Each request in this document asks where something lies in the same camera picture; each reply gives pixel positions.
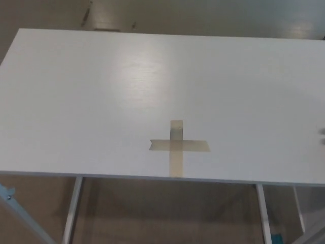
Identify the white table leg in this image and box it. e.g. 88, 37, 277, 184
62, 176, 83, 244
255, 183, 272, 244
293, 185, 307, 233

